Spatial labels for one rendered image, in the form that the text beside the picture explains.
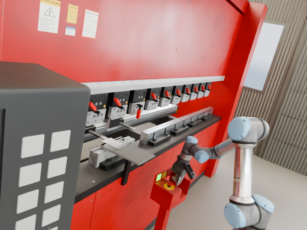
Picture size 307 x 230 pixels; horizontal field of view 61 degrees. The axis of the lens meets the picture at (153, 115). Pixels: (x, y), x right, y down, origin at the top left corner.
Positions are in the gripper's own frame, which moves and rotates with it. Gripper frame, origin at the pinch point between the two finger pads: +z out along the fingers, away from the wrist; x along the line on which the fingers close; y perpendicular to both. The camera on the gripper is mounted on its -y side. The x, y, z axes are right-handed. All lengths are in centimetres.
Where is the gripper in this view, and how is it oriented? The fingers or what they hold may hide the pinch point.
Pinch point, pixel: (178, 185)
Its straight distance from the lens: 183.4
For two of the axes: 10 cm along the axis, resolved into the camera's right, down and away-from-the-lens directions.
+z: -2.8, 9.0, 3.3
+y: -7.4, -4.2, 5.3
